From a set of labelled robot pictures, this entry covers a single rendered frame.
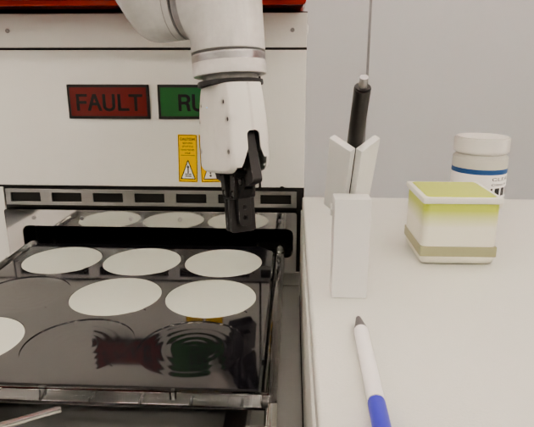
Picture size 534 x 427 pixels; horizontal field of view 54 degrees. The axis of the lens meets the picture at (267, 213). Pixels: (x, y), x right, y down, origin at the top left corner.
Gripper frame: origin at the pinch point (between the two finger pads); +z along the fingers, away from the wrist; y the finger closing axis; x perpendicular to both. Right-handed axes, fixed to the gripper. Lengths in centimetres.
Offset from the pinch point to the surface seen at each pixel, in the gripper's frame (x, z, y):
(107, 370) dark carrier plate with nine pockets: -18.8, 9.8, 12.1
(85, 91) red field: -12.4, -16.8, -22.8
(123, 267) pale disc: -12.1, 6.5, -11.0
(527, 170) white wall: 175, 13, -90
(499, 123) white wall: 162, -7, -94
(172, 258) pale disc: -5.5, 6.5, -11.0
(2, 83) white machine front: -22.5, -18.7, -28.9
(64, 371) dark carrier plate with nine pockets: -22.0, 9.6, 10.4
